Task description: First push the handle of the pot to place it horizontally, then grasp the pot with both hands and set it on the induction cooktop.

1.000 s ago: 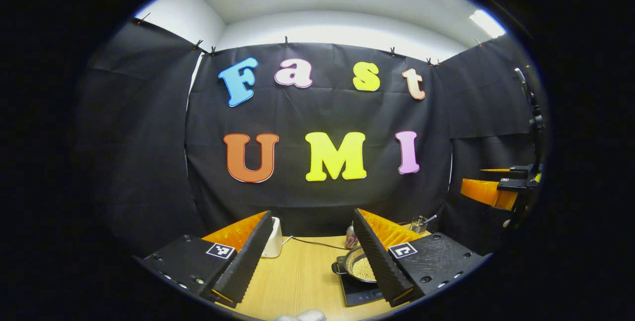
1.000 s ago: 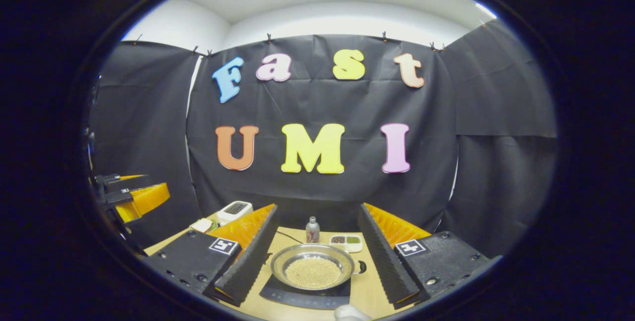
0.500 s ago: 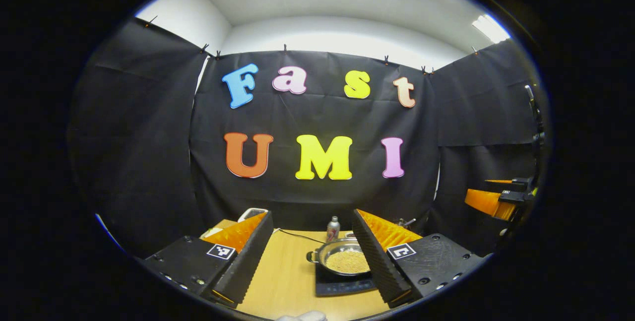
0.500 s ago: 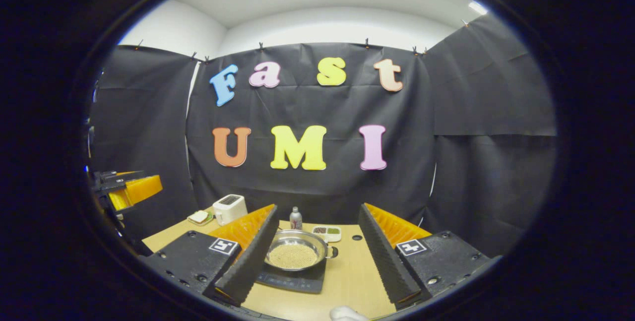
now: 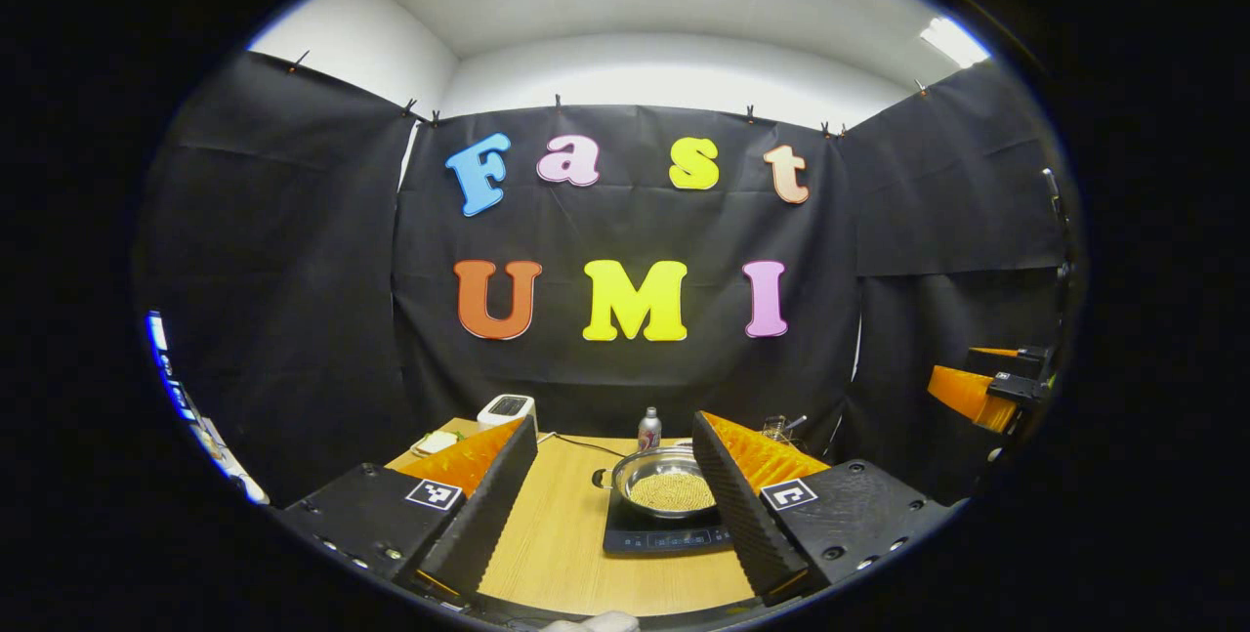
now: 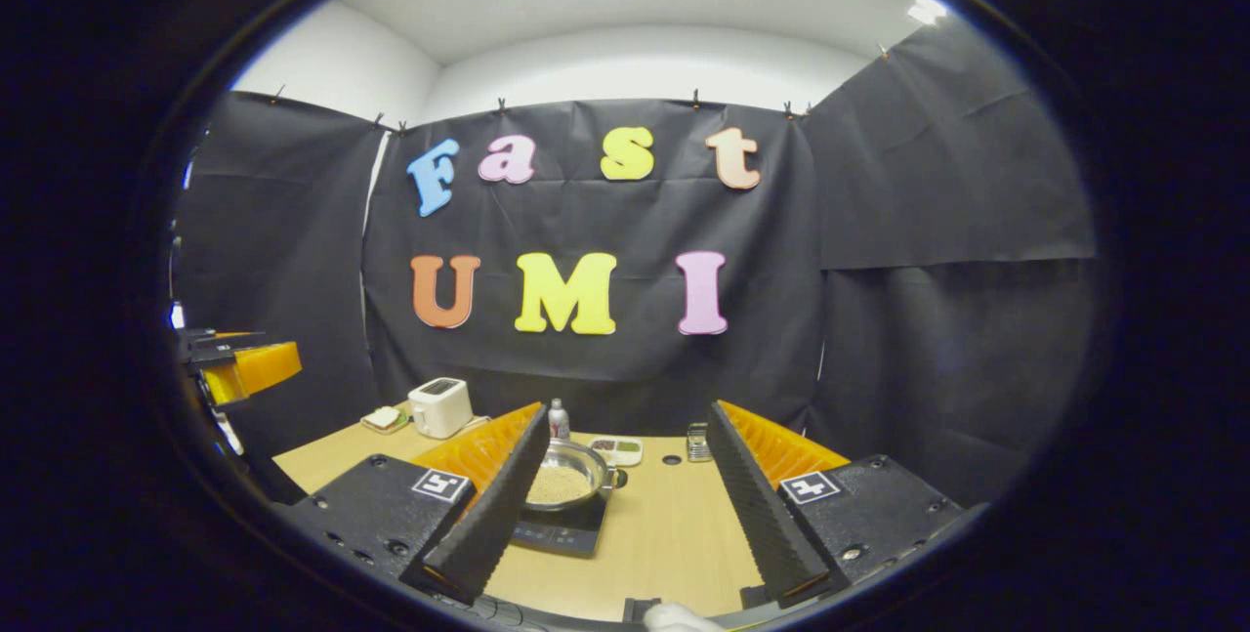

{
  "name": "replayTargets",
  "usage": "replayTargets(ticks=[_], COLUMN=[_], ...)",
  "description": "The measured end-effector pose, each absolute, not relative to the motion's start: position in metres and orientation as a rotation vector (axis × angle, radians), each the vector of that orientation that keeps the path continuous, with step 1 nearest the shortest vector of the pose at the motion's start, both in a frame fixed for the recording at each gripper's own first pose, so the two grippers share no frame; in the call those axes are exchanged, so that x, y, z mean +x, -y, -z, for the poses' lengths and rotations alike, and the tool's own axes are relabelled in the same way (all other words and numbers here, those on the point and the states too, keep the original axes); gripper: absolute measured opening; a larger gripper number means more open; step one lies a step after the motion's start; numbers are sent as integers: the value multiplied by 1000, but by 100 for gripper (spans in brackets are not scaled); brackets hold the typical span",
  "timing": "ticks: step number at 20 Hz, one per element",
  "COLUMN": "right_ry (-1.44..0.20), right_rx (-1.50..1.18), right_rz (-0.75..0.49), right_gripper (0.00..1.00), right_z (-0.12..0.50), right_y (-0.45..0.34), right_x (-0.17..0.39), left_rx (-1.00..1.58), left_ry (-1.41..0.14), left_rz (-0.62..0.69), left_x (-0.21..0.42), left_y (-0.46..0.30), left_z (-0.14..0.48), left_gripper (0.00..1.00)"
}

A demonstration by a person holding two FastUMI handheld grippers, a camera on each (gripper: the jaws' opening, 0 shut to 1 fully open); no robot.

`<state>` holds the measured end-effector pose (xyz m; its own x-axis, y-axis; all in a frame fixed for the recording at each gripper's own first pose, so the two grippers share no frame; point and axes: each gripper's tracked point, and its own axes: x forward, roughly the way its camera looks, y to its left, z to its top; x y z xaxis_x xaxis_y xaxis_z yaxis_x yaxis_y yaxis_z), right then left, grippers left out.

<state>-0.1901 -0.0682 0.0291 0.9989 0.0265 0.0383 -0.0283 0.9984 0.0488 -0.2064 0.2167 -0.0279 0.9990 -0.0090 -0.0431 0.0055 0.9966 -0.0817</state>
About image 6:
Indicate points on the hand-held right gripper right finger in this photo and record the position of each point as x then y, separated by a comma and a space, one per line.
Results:
757, 515

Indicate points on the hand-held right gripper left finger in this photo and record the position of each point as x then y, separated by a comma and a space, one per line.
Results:
498, 515

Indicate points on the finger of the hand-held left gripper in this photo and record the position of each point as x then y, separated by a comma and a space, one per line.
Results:
259, 368
225, 344

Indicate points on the black induction cooktop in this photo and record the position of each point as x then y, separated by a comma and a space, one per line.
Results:
566, 529

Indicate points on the stainless steel pot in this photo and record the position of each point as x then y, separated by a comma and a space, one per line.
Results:
578, 453

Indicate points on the pile of soybeans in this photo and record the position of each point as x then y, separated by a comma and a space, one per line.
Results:
559, 485

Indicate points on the printed metal bottle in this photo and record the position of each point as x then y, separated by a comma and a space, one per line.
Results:
559, 422

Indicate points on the white toaster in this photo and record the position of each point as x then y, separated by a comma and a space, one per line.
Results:
441, 409

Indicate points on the small green plate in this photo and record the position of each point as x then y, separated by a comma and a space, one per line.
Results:
400, 427

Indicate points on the sandwich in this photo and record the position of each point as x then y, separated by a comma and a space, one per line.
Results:
383, 416

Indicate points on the white divided bean tray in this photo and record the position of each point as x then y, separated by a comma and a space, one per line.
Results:
620, 453

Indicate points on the small ceiling light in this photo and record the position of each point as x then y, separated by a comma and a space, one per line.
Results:
926, 9

